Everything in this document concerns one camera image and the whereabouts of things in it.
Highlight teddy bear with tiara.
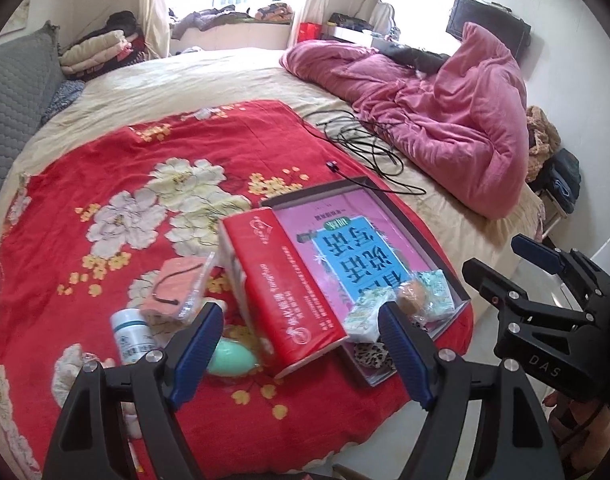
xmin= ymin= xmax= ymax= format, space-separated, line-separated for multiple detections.
xmin=96 ymin=356 xmax=141 ymax=441

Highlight beige sponge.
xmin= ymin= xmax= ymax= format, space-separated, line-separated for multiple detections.
xmin=396 ymin=278 xmax=435 ymax=324

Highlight black coiled cable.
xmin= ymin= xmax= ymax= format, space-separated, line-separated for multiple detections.
xmin=301 ymin=109 xmax=428 ymax=196

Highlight leopard print scrunchie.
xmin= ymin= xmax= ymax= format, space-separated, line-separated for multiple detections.
xmin=354 ymin=341 xmax=395 ymax=370

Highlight beige bed sheet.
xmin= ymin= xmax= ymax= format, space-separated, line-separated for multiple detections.
xmin=0 ymin=46 xmax=544 ymax=311

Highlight pink item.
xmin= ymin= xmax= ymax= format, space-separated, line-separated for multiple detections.
xmin=139 ymin=252 xmax=216 ymax=324

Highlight green white tissue pack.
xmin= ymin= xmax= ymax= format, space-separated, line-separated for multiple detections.
xmin=342 ymin=287 xmax=396 ymax=344

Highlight grey quilted headboard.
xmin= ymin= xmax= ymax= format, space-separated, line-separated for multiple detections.
xmin=0 ymin=22 xmax=64 ymax=191

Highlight grey tray with pink book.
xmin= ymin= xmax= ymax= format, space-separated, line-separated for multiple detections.
xmin=259 ymin=174 xmax=472 ymax=388

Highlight person right hand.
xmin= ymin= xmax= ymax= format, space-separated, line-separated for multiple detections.
xmin=543 ymin=390 xmax=610 ymax=479

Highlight folded clothes pile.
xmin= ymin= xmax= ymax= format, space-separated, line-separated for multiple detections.
xmin=58 ymin=11 xmax=146 ymax=81

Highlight pink crumpled duvet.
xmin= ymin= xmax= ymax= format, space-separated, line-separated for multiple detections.
xmin=280 ymin=23 xmax=529 ymax=220

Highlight black television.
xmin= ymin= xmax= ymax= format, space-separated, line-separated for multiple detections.
xmin=446 ymin=0 xmax=531 ymax=62

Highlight white supplement bottle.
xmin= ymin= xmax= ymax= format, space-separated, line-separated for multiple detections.
xmin=110 ymin=309 xmax=159 ymax=365

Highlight red floral blanket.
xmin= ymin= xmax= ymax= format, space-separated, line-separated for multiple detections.
xmin=0 ymin=98 xmax=476 ymax=480

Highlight red tissue box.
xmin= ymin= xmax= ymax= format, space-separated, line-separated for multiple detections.
xmin=218 ymin=207 xmax=347 ymax=378

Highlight clothes pile on chair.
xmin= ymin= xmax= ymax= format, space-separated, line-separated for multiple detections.
xmin=526 ymin=106 xmax=582 ymax=214

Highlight clothes on window sill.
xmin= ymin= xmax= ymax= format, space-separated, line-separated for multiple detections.
xmin=171 ymin=1 xmax=294 ymax=40

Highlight red box on desk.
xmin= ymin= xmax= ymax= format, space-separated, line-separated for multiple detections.
xmin=296 ymin=22 xmax=322 ymax=44

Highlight mint green sponge egg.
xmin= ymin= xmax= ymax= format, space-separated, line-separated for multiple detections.
xmin=207 ymin=338 xmax=259 ymax=378

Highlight white floral scrunchie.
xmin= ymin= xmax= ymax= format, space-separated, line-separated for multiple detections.
xmin=51 ymin=344 xmax=93 ymax=408

